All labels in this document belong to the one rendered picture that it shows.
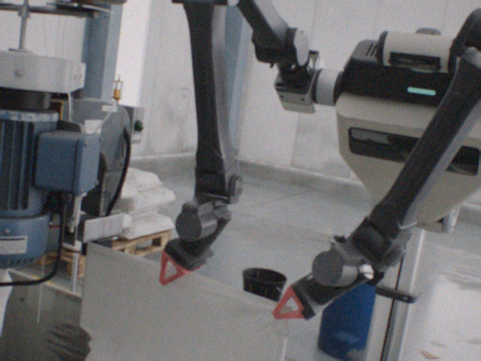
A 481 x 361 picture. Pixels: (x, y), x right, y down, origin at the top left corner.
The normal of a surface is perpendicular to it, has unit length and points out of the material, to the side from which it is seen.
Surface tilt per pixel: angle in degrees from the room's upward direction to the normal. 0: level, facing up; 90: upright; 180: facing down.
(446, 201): 130
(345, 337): 93
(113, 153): 90
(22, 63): 91
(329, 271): 79
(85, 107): 90
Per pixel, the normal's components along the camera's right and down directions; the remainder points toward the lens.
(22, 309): -0.45, 0.08
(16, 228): 0.64, 0.24
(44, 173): -0.05, 0.16
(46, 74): 0.79, 0.22
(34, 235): 0.90, 0.22
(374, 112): -0.18, -0.69
